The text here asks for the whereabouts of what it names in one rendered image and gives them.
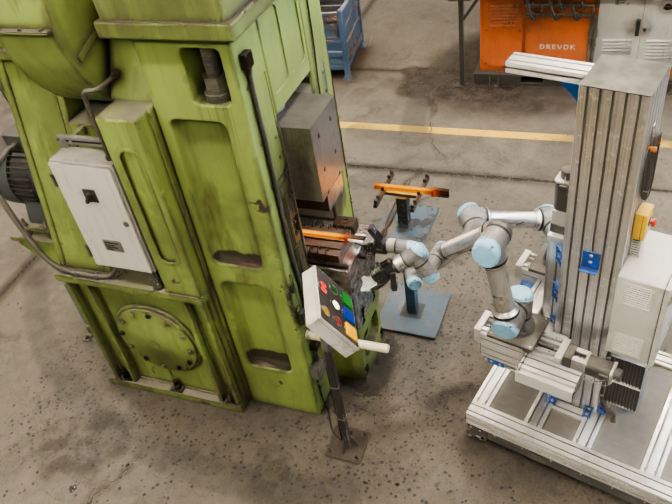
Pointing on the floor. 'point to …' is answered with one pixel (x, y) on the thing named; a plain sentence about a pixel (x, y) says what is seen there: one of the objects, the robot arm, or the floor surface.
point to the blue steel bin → (342, 32)
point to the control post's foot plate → (339, 449)
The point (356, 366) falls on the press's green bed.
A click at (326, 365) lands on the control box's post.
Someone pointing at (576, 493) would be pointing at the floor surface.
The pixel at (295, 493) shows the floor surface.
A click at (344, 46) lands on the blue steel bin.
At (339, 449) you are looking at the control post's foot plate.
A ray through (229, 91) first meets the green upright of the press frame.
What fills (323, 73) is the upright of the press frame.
